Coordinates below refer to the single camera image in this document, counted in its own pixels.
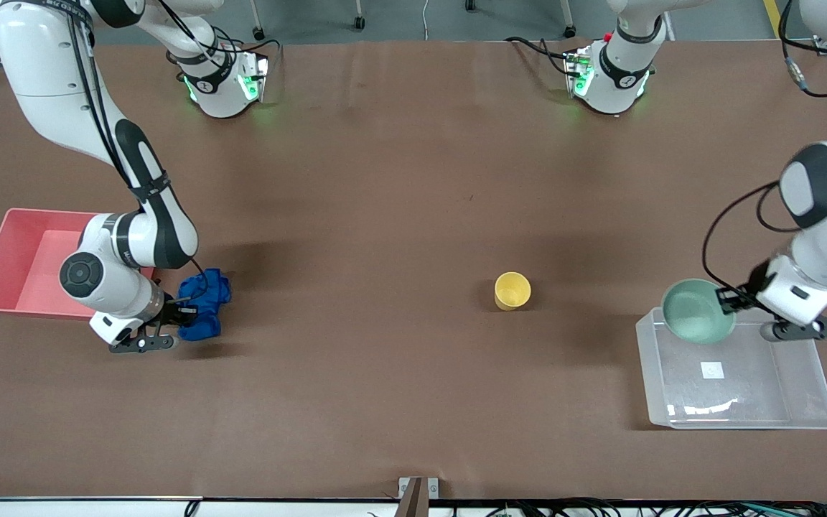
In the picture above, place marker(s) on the metal table edge bracket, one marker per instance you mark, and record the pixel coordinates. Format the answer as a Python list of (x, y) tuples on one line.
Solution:
[(413, 495)]

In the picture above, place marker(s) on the pink plastic bin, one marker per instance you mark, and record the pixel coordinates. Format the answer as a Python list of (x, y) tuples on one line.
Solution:
[(26, 266)]

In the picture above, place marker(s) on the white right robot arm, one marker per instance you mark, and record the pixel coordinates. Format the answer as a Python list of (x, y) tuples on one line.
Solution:
[(47, 57)]

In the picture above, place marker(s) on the rolling stand base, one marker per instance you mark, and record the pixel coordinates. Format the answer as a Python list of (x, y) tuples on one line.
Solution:
[(568, 21)]

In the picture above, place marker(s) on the light green bowl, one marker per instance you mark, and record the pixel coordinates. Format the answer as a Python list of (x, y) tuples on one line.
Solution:
[(697, 312)]

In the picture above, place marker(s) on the blue cloth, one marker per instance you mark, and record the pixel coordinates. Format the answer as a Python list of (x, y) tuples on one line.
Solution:
[(209, 294)]

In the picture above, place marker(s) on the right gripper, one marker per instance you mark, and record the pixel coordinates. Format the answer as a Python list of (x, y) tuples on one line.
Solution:
[(173, 311)]

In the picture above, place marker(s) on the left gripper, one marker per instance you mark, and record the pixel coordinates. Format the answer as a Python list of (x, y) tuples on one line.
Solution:
[(746, 295)]

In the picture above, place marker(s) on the aluminium frame post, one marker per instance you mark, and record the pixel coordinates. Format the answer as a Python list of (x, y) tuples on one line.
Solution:
[(826, 47)]

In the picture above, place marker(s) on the yellow cup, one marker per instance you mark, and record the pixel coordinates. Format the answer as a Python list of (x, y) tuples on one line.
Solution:
[(512, 291)]

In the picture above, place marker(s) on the white square label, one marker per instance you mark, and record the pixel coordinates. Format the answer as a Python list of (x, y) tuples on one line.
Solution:
[(712, 370)]

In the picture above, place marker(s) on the brown paper table cover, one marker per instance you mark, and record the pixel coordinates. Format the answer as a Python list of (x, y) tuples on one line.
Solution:
[(413, 215)]

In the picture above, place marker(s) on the clear plastic box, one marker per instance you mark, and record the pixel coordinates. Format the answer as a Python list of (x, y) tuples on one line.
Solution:
[(801, 402)]

